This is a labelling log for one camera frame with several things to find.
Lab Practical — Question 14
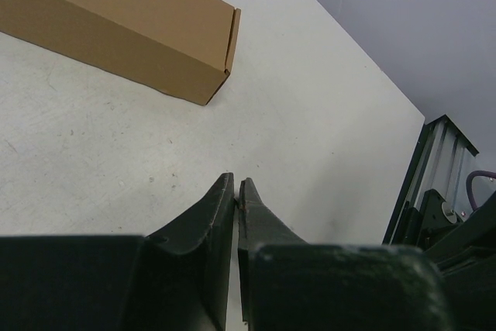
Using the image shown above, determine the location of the aluminium table frame rail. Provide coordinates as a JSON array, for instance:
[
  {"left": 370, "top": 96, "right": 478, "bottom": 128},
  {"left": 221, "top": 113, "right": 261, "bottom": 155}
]
[{"left": 383, "top": 115, "right": 479, "bottom": 250}]

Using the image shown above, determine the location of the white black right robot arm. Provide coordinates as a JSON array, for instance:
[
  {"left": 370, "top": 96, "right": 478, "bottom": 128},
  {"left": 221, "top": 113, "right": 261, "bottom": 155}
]
[{"left": 392, "top": 190, "right": 495, "bottom": 330}]

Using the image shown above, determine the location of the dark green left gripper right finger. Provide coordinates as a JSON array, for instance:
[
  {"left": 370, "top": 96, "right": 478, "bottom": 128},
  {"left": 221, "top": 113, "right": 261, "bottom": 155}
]
[{"left": 238, "top": 179, "right": 456, "bottom": 330}]

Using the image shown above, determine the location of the brown folded cardboard box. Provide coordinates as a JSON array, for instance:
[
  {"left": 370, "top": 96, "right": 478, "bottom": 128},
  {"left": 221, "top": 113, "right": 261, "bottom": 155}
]
[{"left": 1, "top": 0, "right": 241, "bottom": 105}]

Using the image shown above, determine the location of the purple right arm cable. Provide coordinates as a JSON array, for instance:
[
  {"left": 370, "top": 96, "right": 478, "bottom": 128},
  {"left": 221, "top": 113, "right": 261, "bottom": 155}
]
[{"left": 467, "top": 170, "right": 496, "bottom": 214}]

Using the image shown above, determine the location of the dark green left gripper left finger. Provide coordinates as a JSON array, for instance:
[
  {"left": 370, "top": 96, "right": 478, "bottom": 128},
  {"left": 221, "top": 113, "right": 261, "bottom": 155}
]
[{"left": 1, "top": 173, "right": 235, "bottom": 330}]

